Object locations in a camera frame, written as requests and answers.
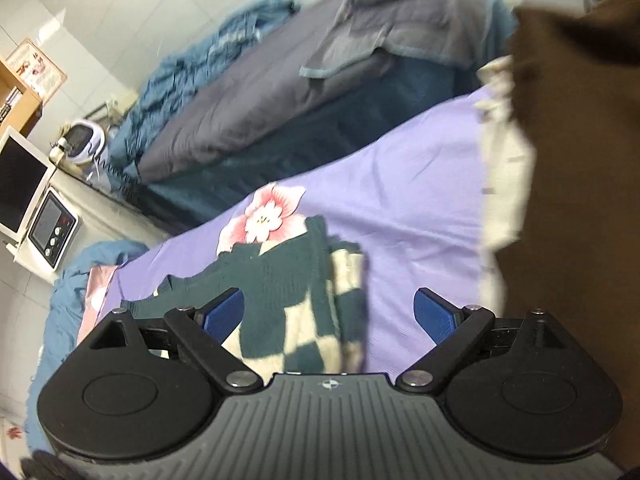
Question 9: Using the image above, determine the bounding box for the white monitor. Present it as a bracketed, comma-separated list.
[0, 127, 55, 242]

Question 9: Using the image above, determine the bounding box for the wall poster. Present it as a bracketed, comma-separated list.
[5, 36, 69, 100]

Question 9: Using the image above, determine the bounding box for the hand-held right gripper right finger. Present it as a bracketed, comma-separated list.
[397, 287, 567, 394]

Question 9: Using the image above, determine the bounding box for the white appliance with screen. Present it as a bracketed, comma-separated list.
[27, 186, 82, 269]

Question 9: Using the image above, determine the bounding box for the wooden shelf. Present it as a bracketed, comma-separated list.
[0, 57, 45, 137]

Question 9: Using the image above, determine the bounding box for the round white device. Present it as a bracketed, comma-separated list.
[50, 119, 109, 167]

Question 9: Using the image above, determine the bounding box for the coiled cable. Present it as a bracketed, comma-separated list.
[89, 152, 143, 197]

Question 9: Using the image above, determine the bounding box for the green cream checkered sweater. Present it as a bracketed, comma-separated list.
[120, 215, 370, 375]

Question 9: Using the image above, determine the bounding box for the purple floral bed sheet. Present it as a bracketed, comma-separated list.
[80, 57, 506, 376]

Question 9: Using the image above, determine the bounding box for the dark grey quilt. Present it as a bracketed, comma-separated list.
[136, 0, 401, 185]

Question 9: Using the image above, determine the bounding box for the grey cloth with blue trim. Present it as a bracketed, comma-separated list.
[299, 0, 521, 80]

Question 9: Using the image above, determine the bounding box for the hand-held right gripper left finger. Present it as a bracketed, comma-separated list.
[79, 287, 264, 395]

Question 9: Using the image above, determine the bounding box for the brown and cream garment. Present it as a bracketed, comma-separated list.
[475, 0, 640, 480]

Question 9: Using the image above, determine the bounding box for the crumpled blue blanket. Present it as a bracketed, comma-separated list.
[107, 0, 303, 168]

